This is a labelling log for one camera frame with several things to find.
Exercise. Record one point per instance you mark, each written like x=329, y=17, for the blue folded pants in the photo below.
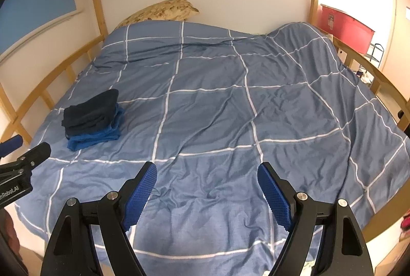
x=93, y=140

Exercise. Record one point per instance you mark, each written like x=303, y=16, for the red cabinet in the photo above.
x=349, y=28

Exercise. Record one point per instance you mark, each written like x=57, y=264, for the beige patterned pillow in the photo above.
x=160, y=10

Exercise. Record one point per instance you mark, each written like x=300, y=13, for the person's left forearm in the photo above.
x=8, y=231

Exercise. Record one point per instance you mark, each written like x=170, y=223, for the dark navy pants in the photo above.
x=89, y=109

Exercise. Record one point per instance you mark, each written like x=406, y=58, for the blue checked blanket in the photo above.
x=208, y=103

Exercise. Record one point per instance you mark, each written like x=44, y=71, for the blue wall panel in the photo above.
x=41, y=0

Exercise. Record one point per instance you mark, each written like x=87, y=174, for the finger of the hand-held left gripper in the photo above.
x=11, y=144
x=37, y=154

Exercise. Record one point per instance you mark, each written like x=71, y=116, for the pink cloth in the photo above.
x=405, y=223

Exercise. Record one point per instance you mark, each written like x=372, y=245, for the wooden bed frame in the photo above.
x=99, y=7

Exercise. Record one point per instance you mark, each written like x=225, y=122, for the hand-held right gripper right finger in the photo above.
x=275, y=196

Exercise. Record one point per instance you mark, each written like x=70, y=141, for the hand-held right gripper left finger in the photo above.
x=141, y=196

